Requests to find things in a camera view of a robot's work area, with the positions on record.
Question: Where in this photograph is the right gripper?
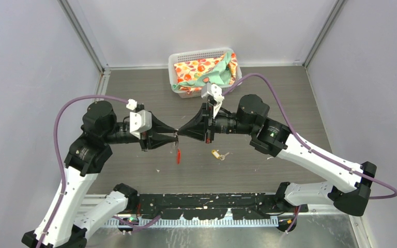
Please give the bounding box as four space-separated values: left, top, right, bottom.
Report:
177 101 256 144

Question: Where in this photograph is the metal key holder red handle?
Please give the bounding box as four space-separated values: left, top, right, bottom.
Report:
175 132 181 165

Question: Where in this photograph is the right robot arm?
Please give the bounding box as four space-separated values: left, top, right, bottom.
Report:
178 94 377 216

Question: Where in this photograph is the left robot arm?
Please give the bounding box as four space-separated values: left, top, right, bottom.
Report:
22 98 178 247

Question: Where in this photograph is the colourful patterned cloth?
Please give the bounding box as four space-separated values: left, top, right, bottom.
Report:
172 52 238 95

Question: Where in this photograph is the white plastic basket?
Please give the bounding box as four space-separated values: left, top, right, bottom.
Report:
168 48 242 98

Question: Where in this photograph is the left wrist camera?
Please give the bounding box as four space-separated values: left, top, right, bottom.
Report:
129 110 151 134

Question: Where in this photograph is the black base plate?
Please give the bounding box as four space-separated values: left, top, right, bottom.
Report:
120 193 296 220

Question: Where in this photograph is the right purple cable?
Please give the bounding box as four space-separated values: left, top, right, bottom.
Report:
220 72 397 234

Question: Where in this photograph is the purple cable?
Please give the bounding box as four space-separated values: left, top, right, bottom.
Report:
220 72 397 234
36 95 166 248

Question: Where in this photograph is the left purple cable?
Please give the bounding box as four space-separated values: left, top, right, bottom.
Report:
36 95 166 248

